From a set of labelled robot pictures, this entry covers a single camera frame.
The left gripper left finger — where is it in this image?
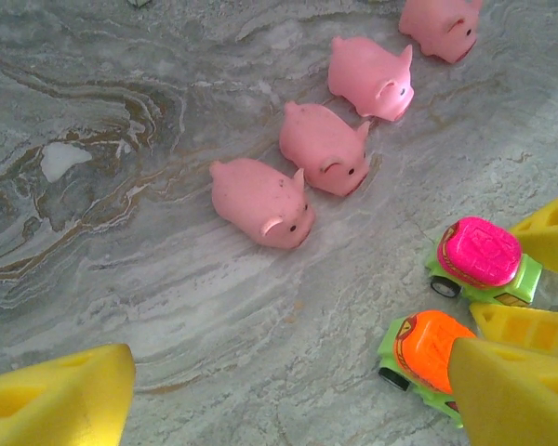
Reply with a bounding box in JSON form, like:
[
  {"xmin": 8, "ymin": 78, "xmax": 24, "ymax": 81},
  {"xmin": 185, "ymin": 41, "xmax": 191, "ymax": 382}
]
[{"xmin": 0, "ymin": 342, "xmax": 137, "ymax": 446}]

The orange-roofed green toy car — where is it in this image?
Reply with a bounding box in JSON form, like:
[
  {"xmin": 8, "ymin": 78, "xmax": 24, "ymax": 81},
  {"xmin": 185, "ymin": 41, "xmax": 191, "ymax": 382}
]
[{"xmin": 376, "ymin": 309, "xmax": 478, "ymax": 431}]

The pink rubber pig toy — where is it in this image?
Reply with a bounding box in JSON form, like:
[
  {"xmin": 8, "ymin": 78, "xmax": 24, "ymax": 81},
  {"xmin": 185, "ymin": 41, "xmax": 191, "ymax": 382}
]
[
  {"xmin": 278, "ymin": 100, "xmax": 372, "ymax": 196},
  {"xmin": 208, "ymin": 157, "xmax": 316, "ymax": 251},
  {"xmin": 398, "ymin": 0, "xmax": 485, "ymax": 65},
  {"xmin": 327, "ymin": 35, "xmax": 416, "ymax": 123}
]

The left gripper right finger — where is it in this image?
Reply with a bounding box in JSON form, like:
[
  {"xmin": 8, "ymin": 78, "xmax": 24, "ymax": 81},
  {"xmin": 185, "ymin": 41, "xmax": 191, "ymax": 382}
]
[{"xmin": 447, "ymin": 336, "xmax": 558, "ymax": 446}]

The pink-roofed green toy car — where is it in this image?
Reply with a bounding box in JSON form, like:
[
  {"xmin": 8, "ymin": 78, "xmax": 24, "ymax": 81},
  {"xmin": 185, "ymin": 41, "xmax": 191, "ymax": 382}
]
[{"xmin": 423, "ymin": 216, "xmax": 544, "ymax": 308}]

